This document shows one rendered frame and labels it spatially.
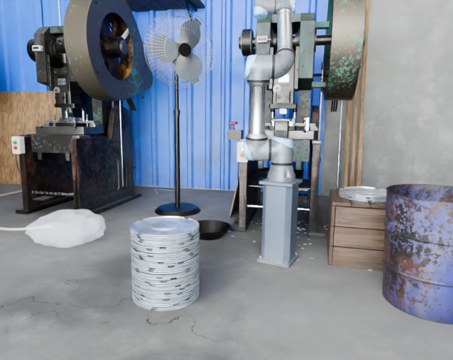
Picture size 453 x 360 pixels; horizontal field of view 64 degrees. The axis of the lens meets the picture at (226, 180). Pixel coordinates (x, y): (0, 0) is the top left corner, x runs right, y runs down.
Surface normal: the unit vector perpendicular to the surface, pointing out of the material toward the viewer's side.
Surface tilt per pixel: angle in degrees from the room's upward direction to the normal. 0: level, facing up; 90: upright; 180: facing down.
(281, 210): 90
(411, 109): 90
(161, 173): 90
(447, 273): 92
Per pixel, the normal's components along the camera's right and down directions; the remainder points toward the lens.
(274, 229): -0.47, 0.14
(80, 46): -0.24, 0.33
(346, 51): -0.19, 0.52
